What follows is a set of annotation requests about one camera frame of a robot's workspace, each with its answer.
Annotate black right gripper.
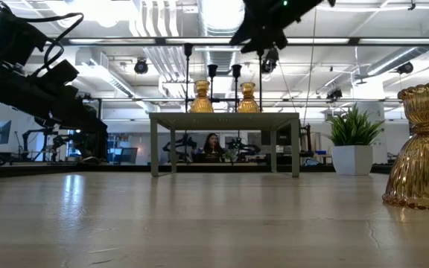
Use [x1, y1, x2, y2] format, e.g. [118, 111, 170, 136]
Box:
[229, 0, 305, 53]

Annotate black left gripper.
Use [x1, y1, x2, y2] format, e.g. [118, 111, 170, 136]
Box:
[28, 85, 108, 162]

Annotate tall black candlestick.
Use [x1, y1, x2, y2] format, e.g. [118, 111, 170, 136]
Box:
[257, 50, 266, 114]
[182, 42, 194, 114]

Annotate amber glass candle holder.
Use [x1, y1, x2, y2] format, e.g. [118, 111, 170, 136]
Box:
[381, 80, 429, 214]
[189, 80, 215, 114]
[236, 82, 261, 114]

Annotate black ceiling spotlight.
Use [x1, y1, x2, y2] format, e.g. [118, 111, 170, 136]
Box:
[133, 57, 150, 75]
[261, 48, 279, 74]
[395, 61, 415, 75]
[325, 88, 344, 101]

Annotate green perforated metal shelf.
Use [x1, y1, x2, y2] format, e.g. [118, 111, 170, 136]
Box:
[148, 112, 301, 178]

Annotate black overhead light bar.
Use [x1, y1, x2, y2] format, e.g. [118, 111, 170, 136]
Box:
[61, 36, 429, 48]

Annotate person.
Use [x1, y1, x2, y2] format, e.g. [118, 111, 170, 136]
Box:
[202, 133, 226, 164]

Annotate green plant in white pot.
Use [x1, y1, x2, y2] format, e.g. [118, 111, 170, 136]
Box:
[325, 103, 385, 176]

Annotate silver ceiling duct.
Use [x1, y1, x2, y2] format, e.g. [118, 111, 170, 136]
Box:
[198, 0, 249, 94]

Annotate black aluminium table frame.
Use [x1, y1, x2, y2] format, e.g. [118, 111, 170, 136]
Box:
[0, 162, 394, 180]

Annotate black background rig frame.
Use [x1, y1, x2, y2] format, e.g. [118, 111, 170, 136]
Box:
[82, 97, 401, 124]

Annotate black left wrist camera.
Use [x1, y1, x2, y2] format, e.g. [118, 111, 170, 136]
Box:
[35, 58, 80, 89]

